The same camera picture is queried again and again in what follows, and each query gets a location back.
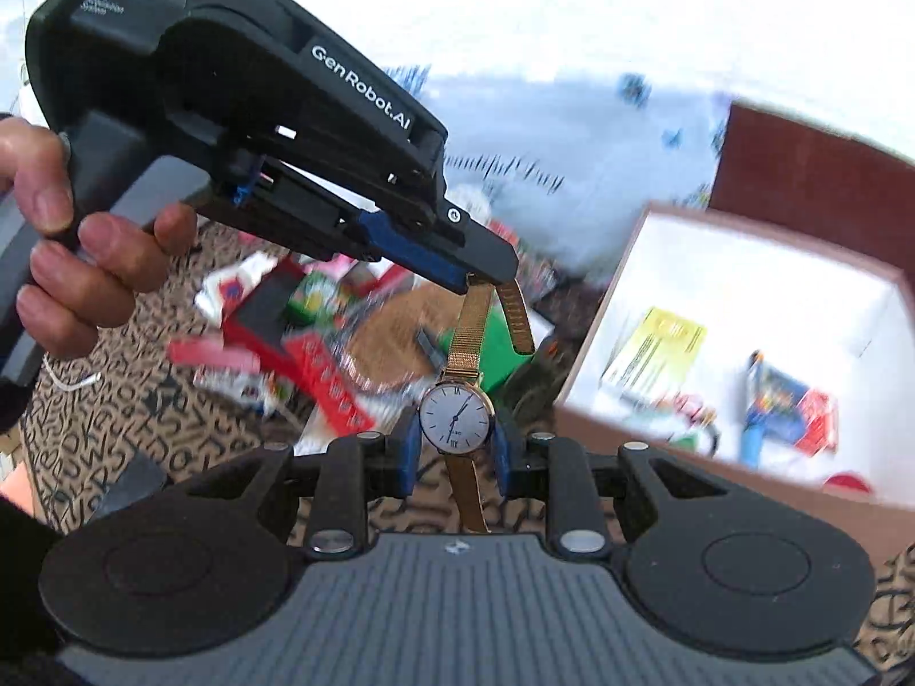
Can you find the letter printed desktop cloth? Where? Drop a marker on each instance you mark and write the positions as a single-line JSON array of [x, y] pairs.
[[93, 436]]

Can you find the white red packet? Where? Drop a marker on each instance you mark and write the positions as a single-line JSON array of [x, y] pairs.
[[232, 286]]

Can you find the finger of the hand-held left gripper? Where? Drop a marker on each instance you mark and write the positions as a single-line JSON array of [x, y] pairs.
[[414, 254], [486, 250]]

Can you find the gold mesh band wristwatch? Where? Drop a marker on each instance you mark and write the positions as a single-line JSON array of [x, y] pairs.
[[455, 414]]

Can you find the pale blue printed sheet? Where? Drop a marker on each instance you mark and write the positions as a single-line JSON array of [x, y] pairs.
[[593, 178]]

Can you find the brown insoles plastic pack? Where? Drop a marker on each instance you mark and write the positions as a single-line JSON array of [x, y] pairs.
[[389, 343]]

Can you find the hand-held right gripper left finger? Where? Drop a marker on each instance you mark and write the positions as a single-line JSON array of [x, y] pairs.
[[406, 454]]

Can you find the dark grey flat object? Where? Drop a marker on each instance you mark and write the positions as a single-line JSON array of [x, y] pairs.
[[132, 486]]

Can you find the person's left hand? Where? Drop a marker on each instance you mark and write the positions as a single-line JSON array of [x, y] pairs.
[[43, 178]]

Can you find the yellow printed packet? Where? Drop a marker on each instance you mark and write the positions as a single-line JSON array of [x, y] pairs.
[[654, 346]]

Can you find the green box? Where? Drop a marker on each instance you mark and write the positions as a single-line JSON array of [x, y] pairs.
[[511, 364]]

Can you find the small red card packet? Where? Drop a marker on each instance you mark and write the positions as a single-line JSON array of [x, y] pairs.
[[818, 421]]

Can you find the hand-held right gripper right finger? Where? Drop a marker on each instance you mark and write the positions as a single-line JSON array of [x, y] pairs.
[[506, 457]]

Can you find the blue toy packet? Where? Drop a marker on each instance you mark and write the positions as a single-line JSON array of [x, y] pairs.
[[772, 400]]

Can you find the pink red strip packet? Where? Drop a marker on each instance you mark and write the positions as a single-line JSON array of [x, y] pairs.
[[211, 357]]

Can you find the green printed packet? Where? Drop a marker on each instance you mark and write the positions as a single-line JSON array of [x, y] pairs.
[[314, 296]]

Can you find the dark brown panel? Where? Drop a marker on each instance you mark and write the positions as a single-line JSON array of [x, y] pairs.
[[808, 171]]

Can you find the cardboard box white inside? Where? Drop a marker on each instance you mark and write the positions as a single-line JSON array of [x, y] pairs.
[[750, 286]]

